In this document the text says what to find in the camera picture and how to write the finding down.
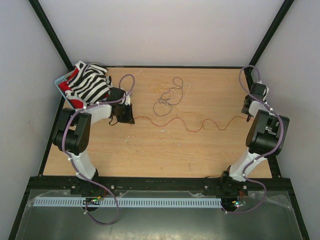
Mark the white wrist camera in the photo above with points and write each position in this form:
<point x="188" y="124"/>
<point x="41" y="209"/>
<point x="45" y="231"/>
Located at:
<point x="265" y="92"/>
<point x="127" y="101"/>

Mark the right green circuit board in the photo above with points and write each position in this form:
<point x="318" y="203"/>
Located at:
<point x="238" y="203"/>

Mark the left green circuit board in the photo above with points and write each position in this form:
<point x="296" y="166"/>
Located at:
<point x="88" y="201"/>

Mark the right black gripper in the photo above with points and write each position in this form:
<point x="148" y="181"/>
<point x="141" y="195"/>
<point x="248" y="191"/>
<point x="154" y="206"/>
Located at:
<point x="244" y="111"/>

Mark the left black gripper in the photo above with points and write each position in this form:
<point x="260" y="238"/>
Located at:
<point x="129" y="119"/>

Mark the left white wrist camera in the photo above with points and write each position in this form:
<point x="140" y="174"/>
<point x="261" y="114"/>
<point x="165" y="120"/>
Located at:
<point x="127" y="101"/>

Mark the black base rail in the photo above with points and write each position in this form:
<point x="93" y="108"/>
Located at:
<point x="209" y="186"/>

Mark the light blue slotted cable duct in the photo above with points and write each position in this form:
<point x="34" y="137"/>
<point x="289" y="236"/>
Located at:
<point x="131" y="202"/>

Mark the red cloth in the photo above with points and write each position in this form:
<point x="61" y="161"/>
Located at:
<point x="76" y="102"/>

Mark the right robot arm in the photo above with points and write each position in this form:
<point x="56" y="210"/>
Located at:
<point x="265" y="138"/>

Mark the green circuit board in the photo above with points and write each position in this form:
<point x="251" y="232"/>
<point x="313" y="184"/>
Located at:
<point x="238" y="203"/>
<point x="88" y="201"/>

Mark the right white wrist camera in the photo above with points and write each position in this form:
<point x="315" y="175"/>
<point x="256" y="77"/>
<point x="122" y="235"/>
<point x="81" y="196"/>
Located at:
<point x="265" y="92"/>

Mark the blue plastic basket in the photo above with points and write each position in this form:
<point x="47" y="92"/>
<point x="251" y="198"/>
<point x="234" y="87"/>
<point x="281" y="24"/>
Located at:
<point x="62" y="87"/>

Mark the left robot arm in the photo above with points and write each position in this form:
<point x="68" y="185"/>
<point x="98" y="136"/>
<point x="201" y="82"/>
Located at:
<point x="72" y="132"/>

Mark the zebra striped cloth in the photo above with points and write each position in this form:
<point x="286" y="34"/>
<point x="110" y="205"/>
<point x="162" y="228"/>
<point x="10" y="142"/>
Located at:
<point x="89" y="84"/>

